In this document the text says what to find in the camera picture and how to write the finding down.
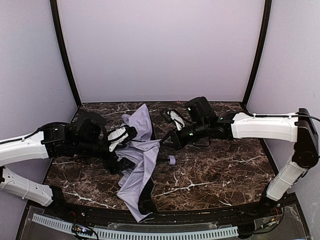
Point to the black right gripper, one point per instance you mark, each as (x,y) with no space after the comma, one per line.
(175,140)

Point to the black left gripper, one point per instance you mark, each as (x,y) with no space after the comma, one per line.
(113,161)

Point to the lavender and black folding umbrella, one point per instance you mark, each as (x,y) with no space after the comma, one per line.
(136,185)

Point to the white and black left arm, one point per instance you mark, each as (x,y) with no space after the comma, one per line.
(87,136)

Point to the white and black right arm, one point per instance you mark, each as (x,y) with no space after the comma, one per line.
(294,127)

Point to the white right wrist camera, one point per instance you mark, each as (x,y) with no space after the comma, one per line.
(172,116)

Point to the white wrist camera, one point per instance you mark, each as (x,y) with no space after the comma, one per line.
(120,135)
(172,116)

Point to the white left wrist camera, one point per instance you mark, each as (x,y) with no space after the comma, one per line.
(120,135)

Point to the grey slotted cable duct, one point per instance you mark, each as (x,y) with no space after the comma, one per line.
(134,232)

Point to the black left corner post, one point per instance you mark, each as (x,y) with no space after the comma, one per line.
(63,51)

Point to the black corner post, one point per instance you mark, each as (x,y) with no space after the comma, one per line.
(258,53)
(63,51)

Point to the black right corner post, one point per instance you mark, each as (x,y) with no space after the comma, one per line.
(258,53)

